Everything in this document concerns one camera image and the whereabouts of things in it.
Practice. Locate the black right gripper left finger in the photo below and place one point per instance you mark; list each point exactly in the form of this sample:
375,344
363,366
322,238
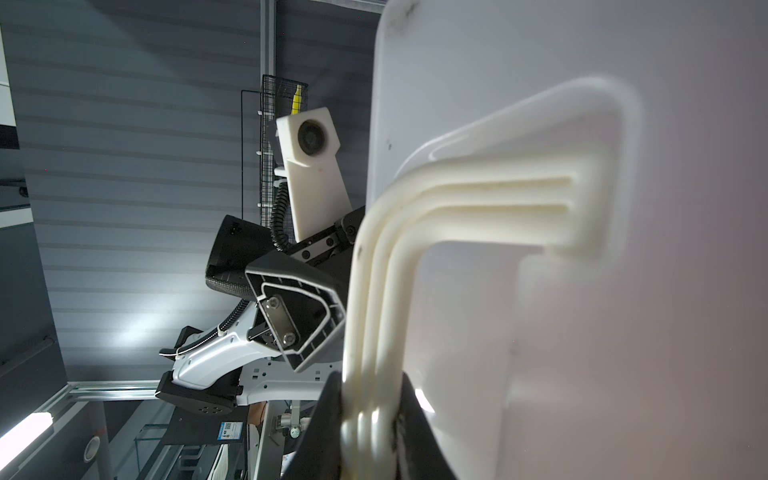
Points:
318,456

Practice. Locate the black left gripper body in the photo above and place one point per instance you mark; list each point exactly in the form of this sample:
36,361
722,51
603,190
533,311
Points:
331,250

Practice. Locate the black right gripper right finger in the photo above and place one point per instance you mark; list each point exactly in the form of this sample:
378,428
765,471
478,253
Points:
418,455

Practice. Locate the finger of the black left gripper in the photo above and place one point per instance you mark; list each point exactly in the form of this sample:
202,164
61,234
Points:
305,308

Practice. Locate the pink plastic tool box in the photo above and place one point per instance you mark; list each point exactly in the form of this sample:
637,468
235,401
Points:
565,245

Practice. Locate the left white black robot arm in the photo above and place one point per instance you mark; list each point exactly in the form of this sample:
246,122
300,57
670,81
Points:
236,362

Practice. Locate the yellow tube in basket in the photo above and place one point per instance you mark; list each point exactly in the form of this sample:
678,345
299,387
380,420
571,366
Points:
297,100

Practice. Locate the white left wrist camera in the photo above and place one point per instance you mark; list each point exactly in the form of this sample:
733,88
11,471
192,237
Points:
318,196

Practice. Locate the black wire basket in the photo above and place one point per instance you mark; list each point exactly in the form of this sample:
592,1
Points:
259,110

